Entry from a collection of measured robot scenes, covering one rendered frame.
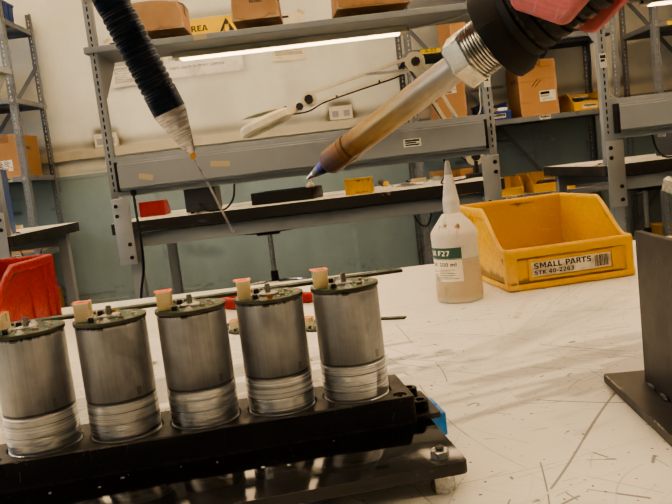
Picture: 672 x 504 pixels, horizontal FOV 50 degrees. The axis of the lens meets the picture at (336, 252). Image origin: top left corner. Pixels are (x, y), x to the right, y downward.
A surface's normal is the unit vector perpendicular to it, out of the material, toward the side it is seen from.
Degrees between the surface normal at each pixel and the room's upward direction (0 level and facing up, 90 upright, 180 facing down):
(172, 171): 90
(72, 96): 90
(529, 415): 0
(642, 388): 0
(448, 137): 90
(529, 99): 89
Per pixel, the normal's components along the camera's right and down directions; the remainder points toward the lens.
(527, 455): -0.11, -0.99
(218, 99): 0.02, 0.11
